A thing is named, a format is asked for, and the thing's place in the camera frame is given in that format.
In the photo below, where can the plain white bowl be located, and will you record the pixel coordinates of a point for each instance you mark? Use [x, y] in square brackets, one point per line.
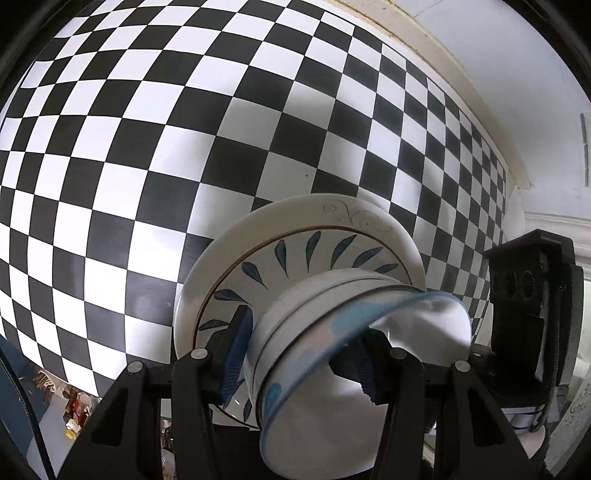
[318, 288]

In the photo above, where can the large white scroll patterned plate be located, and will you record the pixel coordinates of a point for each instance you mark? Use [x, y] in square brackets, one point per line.
[300, 217]

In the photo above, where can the black and white checkered tablecloth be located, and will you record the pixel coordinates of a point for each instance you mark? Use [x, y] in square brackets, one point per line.
[138, 184]

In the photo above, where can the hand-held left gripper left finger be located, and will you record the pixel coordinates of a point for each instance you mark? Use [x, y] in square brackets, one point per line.
[238, 355]

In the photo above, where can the grey wall fixture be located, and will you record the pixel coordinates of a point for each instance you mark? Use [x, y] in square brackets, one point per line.
[585, 147]

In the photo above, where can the white bowl with blue rim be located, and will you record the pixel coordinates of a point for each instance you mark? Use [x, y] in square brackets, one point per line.
[415, 332]

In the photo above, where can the blurred colourful clutter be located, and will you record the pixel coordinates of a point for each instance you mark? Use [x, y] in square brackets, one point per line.
[74, 406]

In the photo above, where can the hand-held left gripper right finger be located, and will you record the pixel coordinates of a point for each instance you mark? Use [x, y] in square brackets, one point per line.
[367, 369]

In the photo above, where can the blue leaf patterned plate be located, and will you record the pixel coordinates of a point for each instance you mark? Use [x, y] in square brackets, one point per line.
[295, 258]

